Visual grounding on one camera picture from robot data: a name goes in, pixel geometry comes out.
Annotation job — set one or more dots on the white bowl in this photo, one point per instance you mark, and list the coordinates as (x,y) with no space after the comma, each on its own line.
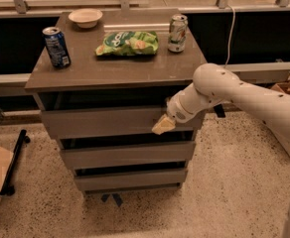
(85,18)

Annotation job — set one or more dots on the white green soda can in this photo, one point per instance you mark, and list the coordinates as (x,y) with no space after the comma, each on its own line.
(177,33)

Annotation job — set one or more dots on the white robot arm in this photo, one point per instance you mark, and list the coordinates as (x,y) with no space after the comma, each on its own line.
(212,85)

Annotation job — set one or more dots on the black bracket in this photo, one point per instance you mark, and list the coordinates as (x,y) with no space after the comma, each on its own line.
(219,111)

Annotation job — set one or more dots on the blue soda can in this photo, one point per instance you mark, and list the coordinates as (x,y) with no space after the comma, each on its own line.
(56,46)

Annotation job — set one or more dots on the grey top drawer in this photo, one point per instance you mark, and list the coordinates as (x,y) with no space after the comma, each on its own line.
(101,122)

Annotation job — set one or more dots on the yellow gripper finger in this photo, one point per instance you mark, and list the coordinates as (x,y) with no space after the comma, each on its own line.
(164,124)

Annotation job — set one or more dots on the green chip bag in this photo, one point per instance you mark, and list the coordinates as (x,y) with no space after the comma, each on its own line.
(129,43)

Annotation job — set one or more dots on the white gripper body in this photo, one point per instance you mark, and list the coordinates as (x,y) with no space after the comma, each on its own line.
(179,110)

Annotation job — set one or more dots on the grey middle drawer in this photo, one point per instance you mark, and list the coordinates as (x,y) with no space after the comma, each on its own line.
(128,155)

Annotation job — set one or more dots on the grey drawer cabinet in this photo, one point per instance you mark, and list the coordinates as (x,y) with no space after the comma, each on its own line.
(92,82)

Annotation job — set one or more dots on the black stand leg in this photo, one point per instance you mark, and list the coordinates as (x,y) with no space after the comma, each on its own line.
(7,188)

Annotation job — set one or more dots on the grey bottom drawer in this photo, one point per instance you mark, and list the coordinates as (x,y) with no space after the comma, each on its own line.
(131,180)

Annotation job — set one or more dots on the grey drawer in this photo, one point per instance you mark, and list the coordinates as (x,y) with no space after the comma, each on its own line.
(128,155)
(101,122)
(131,180)

